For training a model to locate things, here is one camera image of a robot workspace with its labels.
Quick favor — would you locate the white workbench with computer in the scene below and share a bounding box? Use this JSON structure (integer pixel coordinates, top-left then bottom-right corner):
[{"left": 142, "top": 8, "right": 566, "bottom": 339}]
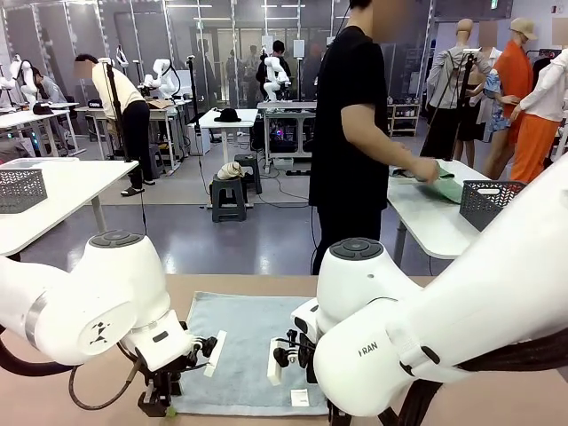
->
[{"left": 256, "top": 100, "right": 319, "bottom": 173}]

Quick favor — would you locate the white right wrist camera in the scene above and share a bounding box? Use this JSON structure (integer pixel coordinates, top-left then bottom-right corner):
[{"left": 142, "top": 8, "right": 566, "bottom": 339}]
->
[{"left": 267, "top": 336, "right": 286, "bottom": 386}]

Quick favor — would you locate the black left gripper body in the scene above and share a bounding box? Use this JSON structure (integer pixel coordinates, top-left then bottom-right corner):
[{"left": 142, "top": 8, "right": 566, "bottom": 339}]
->
[{"left": 142, "top": 367, "right": 184, "bottom": 399}]

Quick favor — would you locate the black camera tripod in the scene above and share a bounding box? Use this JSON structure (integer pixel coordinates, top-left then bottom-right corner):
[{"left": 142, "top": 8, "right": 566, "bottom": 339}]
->
[{"left": 100, "top": 57, "right": 134, "bottom": 163}]

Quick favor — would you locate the person in cream shirt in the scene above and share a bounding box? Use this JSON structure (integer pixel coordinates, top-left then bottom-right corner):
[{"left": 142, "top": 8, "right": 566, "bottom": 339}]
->
[{"left": 74, "top": 53, "right": 156, "bottom": 197}]

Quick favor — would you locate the person's right hand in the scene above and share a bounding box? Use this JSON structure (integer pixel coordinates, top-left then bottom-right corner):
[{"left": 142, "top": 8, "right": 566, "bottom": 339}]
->
[{"left": 410, "top": 155, "right": 441, "bottom": 185}]

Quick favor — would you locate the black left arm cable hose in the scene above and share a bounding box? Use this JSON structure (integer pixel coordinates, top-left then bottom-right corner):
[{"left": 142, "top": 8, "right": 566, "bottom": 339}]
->
[{"left": 0, "top": 326, "right": 77, "bottom": 378}]

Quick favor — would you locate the mannequin in grey shirt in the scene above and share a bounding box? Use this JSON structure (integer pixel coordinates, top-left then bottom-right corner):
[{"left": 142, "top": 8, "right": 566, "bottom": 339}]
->
[{"left": 421, "top": 18, "right": 494, "bottom": 159}]

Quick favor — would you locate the white desk with hat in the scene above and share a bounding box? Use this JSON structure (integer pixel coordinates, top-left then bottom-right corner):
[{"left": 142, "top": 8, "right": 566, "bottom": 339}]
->
[{"left": 198, "top": 107, "right": 259, "bottom": 166}]

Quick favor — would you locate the black-haired background person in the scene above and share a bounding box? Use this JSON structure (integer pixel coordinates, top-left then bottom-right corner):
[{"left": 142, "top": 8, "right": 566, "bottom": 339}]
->
[{"left": 270, "top": 39, "right": 293, "bottom": 81}]

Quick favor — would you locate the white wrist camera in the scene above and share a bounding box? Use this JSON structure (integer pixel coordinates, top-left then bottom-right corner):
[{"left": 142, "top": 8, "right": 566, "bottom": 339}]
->
[
  {"left": 267, "top": 336, "right": 286, "bottom": 386},
  {"left": 203, "top": 330, "right": 228, "bottom": 378}
]

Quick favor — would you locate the person in black clothes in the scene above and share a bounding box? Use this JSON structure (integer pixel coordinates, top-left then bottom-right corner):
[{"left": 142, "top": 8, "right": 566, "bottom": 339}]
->
[{"left": 308, "top": 0, "right": 412, "bottom": 276}]

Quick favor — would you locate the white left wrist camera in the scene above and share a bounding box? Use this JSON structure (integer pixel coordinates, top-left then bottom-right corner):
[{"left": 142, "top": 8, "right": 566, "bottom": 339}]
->
[{"left": 203, "top": 330, "right": 228, "bottom": 378}]

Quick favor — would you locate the white table with tray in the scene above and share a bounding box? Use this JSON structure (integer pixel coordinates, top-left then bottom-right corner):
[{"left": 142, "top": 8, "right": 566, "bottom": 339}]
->
[{"left": 0, "top": 158, "right": 139, "bottom": 257}]

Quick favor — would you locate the seated person in grey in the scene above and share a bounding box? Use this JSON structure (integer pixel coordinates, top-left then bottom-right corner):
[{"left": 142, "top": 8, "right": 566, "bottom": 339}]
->
[{"left": 33, "top": 73, "right": 68, "bottom": 107}]

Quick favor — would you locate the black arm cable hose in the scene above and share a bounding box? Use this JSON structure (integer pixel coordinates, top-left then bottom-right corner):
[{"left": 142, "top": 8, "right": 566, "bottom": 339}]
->
[
  {"left": 0, "top": 326, "right": 77, "bottom": 378},
  {"left": 376, "top": 336, "right": 568, "bottom": 426}
]

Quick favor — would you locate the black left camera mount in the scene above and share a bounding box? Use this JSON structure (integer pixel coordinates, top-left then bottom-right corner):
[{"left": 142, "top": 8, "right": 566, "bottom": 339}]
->
[{"left": 188, "top": 335, "right": 218, "bottom": 369}]

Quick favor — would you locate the light blue terry towel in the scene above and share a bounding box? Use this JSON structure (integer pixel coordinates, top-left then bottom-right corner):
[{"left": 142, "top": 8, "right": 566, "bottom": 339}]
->
[{"left": 170, "top": 290, "right": 332, "bottom": 417}]

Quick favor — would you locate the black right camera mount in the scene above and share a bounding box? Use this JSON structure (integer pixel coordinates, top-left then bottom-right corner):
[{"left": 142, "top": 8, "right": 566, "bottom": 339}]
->
[{"left": 272, "top": 327, "right": 315, "bottom": 370}]

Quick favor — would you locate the figure in blue floral dress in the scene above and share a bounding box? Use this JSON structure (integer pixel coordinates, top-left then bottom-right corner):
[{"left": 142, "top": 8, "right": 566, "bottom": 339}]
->
[{"left": 477, "top": 20, "right": 518, "bottom": 178}]

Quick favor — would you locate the green towel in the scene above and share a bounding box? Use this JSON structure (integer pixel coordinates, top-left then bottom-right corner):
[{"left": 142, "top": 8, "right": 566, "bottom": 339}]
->
[{"left": 414, "top": 160, "right": 465, "bottom": 205}]

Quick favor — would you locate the grey woven plastic basket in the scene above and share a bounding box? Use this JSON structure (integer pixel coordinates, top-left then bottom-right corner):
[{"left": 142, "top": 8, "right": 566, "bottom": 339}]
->
[{"left": 459, "top": 179, "right": 528, "bottom": 233}]

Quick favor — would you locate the person's right forearm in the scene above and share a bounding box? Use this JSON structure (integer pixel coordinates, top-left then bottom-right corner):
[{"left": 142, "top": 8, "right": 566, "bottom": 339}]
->
[{"left": 348, "top": 119, "right": 421, "bottom": 173}]

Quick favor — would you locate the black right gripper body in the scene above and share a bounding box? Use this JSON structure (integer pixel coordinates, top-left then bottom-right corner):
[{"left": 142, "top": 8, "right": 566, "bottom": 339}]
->
[{"left": 304, "top": 354, "right": 321, "bottom": 385}]

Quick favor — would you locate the mannequin in orange jacket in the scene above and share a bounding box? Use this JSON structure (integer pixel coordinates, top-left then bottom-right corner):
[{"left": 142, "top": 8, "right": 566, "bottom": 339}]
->
[{"left": 492, "top": 17, "right": 540, "bottom": 146}]

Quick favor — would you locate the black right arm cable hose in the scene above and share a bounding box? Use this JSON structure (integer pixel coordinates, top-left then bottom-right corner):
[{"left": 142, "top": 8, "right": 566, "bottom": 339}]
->
[{"left": 376, "top": 336, "right": 568, "bottom": 426}]

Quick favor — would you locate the grey patterned plastic basket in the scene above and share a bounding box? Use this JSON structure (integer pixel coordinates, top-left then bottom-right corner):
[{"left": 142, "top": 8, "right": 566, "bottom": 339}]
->
[{"left": 0, "top": 168, "right": 48, "bottom": 215}]

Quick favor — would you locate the white workbench with boxes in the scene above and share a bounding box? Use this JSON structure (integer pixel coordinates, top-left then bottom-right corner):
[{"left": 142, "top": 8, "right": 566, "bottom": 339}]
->
[{"left": 75, "top": 99, "right": 193, "bottom": 162}]

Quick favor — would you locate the thin black left gripper cable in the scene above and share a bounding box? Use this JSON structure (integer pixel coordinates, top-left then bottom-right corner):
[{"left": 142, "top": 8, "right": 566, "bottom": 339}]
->
[{"left": 68, "top": 359, "right": 144, "bottom": 411}]

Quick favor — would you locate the white table with basket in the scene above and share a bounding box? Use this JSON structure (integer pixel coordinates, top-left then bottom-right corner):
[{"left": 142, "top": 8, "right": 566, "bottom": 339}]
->
[{"left": 385, "top": 159, "right": 494, "bottom": 267}]

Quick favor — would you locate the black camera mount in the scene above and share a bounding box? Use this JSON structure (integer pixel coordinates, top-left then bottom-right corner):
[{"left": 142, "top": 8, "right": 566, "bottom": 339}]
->
[
  {"left": 188, "top": 335, "right": 218, "bottom": 369},
  {"left": 272, "top": 327, "right": 315, "bottom": 370}
]

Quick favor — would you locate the wooden shoe shelf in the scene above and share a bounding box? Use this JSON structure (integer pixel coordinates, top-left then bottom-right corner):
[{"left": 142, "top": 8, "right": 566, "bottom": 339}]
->
[{"left": 386, "top": 103, "right": 421, "bottom": 138}]

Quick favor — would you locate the black pole stand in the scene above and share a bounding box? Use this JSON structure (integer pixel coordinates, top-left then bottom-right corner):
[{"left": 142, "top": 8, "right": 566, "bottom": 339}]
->
[{"left": 185, "top": 55, "right": 209, "bottom": 156}]

